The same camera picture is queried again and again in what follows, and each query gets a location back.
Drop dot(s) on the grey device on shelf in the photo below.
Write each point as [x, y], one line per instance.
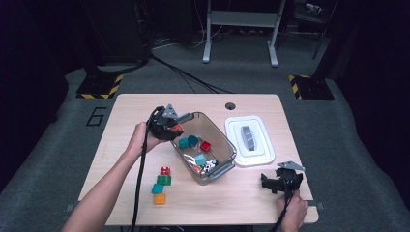
[314, 8]

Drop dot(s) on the green toy block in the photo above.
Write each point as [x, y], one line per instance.
[163, 180]

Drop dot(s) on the grey transparent storage box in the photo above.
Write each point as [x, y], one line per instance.
[219, 141]

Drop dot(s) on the person's left hand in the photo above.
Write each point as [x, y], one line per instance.
[140, 140]

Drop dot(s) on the black striped stand base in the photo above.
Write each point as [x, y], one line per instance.
[314, 88]
[96, 87]

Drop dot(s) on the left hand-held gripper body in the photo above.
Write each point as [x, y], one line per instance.
[159, 125]

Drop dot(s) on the dark teal toy block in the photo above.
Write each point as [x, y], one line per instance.
[192, 140]

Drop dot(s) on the white metal desk frame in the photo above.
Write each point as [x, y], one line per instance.
[241, 18]

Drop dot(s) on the small red toy block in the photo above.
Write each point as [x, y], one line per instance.
[165, 171]

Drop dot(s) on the grey table edge bracket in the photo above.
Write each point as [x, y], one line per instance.
[69, 208]
[319, 205]

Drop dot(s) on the black cabinet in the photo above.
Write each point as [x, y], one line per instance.
[116, 29]

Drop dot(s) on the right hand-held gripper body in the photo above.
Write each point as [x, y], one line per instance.
[290, 180]

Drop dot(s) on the orange toy block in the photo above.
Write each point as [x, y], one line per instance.
[159, 199]

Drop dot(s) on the person's right hand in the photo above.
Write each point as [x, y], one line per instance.
[295, 212]

